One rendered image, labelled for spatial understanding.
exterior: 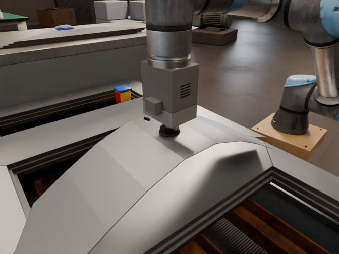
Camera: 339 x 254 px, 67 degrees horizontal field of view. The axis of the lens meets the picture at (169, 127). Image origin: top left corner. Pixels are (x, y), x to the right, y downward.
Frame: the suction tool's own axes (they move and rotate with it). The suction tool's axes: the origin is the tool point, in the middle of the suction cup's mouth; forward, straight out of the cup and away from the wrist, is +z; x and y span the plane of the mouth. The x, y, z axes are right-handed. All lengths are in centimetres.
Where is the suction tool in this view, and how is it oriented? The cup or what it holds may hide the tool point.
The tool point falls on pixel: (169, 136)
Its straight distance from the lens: 51.8
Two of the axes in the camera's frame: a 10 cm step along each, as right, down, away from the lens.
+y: 6.7, 3.6, -6.5
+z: 0.0, 8.7, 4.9
